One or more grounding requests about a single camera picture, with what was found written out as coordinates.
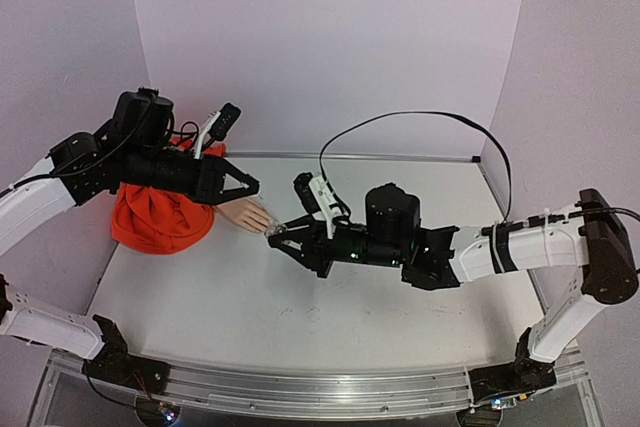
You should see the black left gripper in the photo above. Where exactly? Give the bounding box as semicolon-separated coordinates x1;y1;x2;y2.
124;141;263;205

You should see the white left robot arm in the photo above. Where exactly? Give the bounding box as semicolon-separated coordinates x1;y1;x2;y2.
1;88;259;384

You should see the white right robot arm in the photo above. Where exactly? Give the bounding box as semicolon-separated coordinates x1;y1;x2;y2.
267;183;639;364

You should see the mannequin hand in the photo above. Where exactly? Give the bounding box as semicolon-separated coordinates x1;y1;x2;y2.
216;198;273;234

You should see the orange cloth sleeve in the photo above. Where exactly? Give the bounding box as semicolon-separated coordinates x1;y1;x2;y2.
110;134;229;256

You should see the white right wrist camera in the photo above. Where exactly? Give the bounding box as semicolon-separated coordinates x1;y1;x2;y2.
293;172;350;240

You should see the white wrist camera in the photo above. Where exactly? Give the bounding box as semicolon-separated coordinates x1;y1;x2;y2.
192;103;241;159
293;172;350;240

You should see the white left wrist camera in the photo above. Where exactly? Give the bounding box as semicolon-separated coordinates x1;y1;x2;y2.
192;103;241;159

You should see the aluminium back rail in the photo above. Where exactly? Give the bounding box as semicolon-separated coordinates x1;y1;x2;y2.
226;150;477;164

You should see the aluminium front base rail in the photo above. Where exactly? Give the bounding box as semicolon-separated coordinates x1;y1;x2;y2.
28;345;602;426

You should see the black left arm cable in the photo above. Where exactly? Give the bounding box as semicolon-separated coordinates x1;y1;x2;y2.
0;166;66;198

